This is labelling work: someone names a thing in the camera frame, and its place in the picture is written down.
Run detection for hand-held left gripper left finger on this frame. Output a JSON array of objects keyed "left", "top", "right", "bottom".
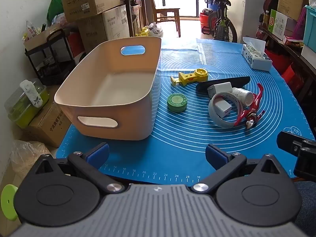
[{"left": 34, "top": 142, "right": 125, "bottom": 195}]

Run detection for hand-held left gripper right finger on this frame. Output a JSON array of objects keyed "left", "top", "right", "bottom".
[{"left": 192, "top": 144, "right": 282, "bottom": 193}]

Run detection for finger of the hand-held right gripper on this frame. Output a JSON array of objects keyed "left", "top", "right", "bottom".
[{"left": 276, "top": 131, "right": 316, "bottom": 178}]

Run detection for pale tape roll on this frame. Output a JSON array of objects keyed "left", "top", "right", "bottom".
[{"left": 209, "top": 92, "right": 245, "bottom": 129}]

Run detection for red handled shears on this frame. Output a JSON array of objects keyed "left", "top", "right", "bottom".
[{"left": 234, "top": 83, "right": 264, "bottom": 130}]

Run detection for beige plastic basket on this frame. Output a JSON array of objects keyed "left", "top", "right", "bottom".
[{"left": 54, "top": 36, "right": 162, "bottom": 141}]

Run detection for white power adapter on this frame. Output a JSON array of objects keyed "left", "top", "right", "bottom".
[
  {"left": 212, "top": 100, "right": 232, "bottom": 119},
  {"left": 207, "top": 82, "right": 233, "bottom": 98}
]

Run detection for yellow plastic tool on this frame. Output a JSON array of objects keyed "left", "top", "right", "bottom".
[{"left": 170, "top": 68, "right": 209, "bottom": 87}]

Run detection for blue silicone mat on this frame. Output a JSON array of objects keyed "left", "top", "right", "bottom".
[{"left": 55, "top": 38, "right": 316, "bottom": 187}]

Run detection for printed brown cardboard box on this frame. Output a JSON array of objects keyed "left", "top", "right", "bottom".
[{"left": 26, "top": 101, "right": 72, "bottom": 149}]

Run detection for white pill bottle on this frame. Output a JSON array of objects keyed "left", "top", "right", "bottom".
[{"left": 232, "top": 87, "right": 254, "bottom": 105}]

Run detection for green round tin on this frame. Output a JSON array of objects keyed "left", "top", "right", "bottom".
[{"left": 167, "top": 93, "right": 188, "bottom": 113}]

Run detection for person's leg in jeans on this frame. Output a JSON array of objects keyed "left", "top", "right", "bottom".
[{"left": 294, "top": 181, "right": 316, "bottom": 237}]

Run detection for plastic bag of grain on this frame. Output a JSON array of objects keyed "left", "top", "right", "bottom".
[{"left": 10, "top": 139, "right": 52, "bottom": 181}]

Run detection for black oblong case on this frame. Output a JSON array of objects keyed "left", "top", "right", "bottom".
[{"left": 196, "top": 76, "right": 251, "bottom": 95}]

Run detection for tissue pack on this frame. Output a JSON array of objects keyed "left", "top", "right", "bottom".
[{"left": 242, "top": 37, "right": 273, "bottom": 71}]

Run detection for dark wooden shelf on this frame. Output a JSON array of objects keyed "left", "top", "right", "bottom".
[{"left": 258, "top": 25, "right": 316, "bottom": 104}]

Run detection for green container with clear lid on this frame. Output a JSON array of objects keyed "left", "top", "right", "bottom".
[{"left": 4, "top": 78, "right": 50, "bottom": 129}]

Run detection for white cloth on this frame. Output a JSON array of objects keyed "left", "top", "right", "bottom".
[{"left": 20, "top": 80, "right": 43, "bottom": 108}]

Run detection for black metal rack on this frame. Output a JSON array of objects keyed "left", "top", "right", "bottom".
[{"left": 25, "top": 28, "right": 74, "bottom": 86}]

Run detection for lime green disc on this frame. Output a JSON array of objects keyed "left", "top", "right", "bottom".
[{"left": 0, "top": 184, "right": 19, "bottom": 221}]

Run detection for red black appliance box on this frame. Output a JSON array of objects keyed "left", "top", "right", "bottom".
[{"left": 67, "top": 31, "right": 86, "bottom": 58}]

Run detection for teal storage bin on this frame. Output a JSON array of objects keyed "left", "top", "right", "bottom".
[{"left": 303, "top": 5, "right": 316, "bottom": 47}]

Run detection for green white box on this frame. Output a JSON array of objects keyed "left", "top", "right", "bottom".
[{"left": 268, "top": 9, "right": 289, "bottom": 34}]

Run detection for yellow detergent bottle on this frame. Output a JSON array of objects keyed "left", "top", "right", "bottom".
[{"left": 134, "top": 27, "right": 150, "bottom": 37}]

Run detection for open cardboard box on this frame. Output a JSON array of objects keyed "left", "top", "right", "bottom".
[{"left": 23, "top": 24, "right": 62, "bottom": 52}]

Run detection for air purifier cardboard box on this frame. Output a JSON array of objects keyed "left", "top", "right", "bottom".
[{"left": 78, "top": 4, "right": 130, "bottom": 55}]

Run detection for green black bicycle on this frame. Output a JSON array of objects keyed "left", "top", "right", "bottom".
[{"left": 191, "top": 0, "right": 239, "bottom": 42}]

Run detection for white freezer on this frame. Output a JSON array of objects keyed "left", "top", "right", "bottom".
[{"left": 226, "top": 0, "right": 268, "bottom": 43}]

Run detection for white plastic bag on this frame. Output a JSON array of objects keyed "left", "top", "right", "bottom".
[{"left": 148, "top": 22, "right": 163, "bottom": 38}]

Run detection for red bucket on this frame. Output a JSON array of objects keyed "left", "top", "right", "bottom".
[{"left": 199, "top": 8, "right": 218, "bottom": 29}]

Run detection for tall brown cardboard box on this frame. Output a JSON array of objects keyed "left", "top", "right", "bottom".
[{"left": 277, "top": 0, "right": 311, "bottom": 21}]

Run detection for wooden chair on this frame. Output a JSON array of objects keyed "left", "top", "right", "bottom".
[{"left": 148, "top": 0, "right": 182, "bottom": 37}]

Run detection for green bag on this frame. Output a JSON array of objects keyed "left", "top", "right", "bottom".
[{"left": 47, "top": 0, "right": 65, "bottom": 25}]

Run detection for large brown cardboard box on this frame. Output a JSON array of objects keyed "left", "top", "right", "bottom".
[{"left": 57, "top": 0, "right": 123, "bottom": 23}]

